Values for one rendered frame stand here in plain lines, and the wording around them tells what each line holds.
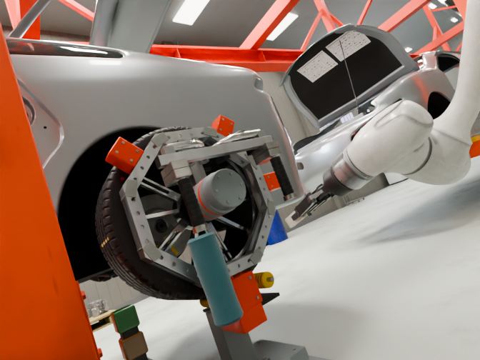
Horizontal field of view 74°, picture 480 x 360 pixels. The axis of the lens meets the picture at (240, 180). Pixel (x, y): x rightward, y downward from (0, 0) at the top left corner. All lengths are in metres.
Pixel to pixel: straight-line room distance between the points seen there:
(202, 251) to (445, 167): 0.64
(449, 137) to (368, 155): 0.18
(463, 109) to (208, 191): 0.67
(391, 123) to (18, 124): 0.80
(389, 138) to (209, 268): 0.58
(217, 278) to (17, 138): 0.61
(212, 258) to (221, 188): 0.21
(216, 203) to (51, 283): 0.47
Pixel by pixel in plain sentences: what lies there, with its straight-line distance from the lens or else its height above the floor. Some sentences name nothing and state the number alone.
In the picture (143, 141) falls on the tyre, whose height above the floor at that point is 1.13.
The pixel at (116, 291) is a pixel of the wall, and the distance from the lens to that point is 7.22.
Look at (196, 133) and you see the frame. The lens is 1.19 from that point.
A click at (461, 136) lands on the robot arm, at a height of 0.74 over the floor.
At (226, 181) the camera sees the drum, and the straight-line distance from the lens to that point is 1.00.
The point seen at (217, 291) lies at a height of 0.58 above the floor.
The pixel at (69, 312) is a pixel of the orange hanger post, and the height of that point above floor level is 0.68.
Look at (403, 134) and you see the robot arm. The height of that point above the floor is 0.78.
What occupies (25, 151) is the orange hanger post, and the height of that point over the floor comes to 1.05.
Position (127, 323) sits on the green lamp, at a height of 0.63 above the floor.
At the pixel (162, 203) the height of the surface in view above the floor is 0.95.
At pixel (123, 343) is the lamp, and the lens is 0.67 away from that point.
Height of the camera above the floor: 0.73
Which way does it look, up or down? 8 degrees up
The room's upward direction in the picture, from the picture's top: 21 degrees counter-clockwise
